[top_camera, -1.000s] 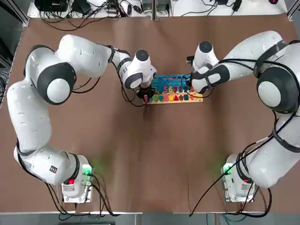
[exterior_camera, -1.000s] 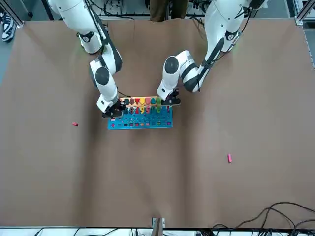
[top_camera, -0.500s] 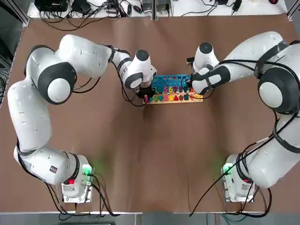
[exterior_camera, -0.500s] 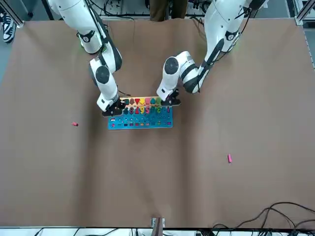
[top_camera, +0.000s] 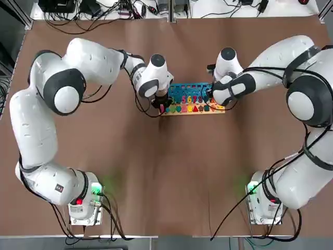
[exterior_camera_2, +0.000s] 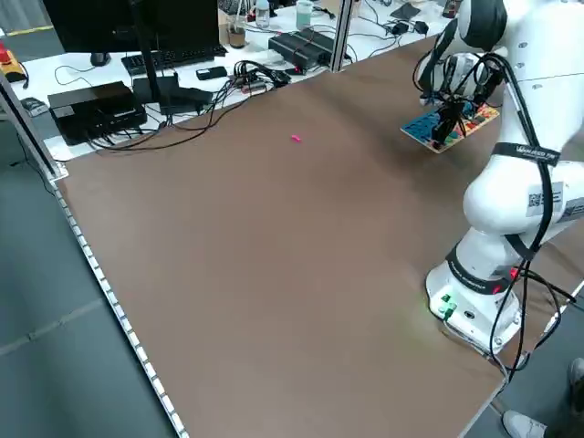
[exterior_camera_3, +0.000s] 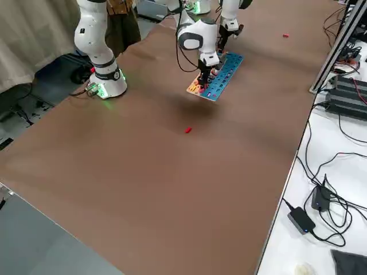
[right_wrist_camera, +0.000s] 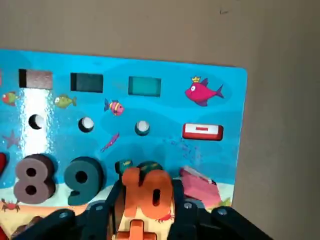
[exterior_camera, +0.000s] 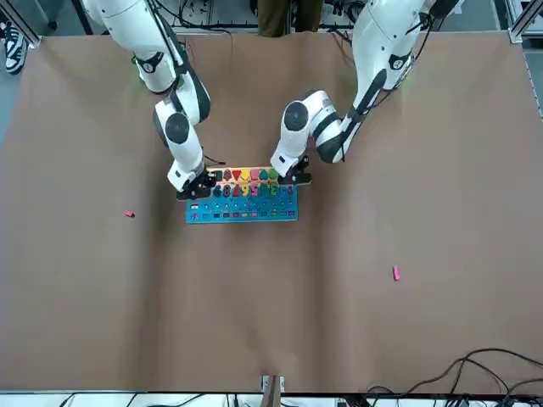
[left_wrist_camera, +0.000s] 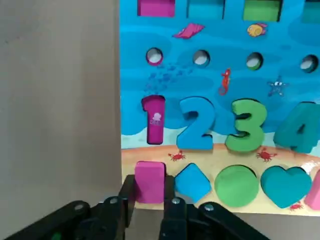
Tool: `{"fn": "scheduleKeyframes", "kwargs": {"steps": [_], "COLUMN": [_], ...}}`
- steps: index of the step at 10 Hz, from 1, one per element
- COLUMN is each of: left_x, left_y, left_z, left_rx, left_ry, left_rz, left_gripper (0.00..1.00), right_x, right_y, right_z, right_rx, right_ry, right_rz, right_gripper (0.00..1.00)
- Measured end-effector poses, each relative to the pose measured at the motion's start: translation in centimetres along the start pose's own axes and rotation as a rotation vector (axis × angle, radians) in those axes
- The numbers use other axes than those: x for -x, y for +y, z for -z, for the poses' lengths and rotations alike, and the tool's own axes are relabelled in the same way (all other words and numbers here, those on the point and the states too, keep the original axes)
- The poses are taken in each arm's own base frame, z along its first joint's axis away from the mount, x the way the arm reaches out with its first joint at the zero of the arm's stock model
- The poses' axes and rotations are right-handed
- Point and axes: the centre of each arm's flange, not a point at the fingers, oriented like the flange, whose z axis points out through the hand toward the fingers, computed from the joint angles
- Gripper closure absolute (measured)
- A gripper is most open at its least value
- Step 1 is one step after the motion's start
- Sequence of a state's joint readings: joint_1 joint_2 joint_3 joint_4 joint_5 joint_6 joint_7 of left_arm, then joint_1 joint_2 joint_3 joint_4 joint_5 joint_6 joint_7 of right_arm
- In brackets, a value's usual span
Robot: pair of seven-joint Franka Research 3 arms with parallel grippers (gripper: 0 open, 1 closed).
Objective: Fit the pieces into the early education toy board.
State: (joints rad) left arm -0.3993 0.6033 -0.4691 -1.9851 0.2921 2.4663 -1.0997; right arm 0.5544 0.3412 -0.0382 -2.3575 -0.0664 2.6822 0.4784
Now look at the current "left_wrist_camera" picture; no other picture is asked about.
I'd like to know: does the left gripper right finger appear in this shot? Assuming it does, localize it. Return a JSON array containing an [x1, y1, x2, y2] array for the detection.
[[159, 175, 271, 240]]

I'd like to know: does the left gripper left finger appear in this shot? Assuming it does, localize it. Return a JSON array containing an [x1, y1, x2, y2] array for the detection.
[[4, 174, 137, 240]]

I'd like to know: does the pink rectangle shape piece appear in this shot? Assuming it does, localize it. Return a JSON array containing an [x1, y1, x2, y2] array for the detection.
[[134, 160, 167, 204]]

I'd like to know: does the blue toy puzzle board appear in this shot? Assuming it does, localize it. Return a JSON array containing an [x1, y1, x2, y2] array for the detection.
[[119, 0, 320, 216]]

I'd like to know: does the blue diamond shape piece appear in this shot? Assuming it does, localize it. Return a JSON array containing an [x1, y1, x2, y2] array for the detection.
[[174, 162, 212, 204]]

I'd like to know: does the green circle shape piece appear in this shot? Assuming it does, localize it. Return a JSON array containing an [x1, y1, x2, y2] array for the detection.
[[214, 164, 259, 208]]

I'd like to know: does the green number three piece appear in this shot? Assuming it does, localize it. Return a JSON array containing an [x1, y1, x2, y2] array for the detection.
[[224, 99, 267, 154]]

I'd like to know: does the teal heart shape piece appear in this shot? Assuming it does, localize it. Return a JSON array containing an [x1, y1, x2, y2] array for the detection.
[[260, 165, 313, 210]]

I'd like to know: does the blue number two piece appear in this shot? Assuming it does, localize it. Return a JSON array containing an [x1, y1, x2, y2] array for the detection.
[[176, 96, 215, 152]]

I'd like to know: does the light pink shape piece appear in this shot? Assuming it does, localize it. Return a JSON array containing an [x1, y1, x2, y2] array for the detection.
[[304, 168, 320, 211]]

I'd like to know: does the teal number four piece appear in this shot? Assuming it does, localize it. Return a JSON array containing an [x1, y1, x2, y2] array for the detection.
[[272, 101, 320, 154]]

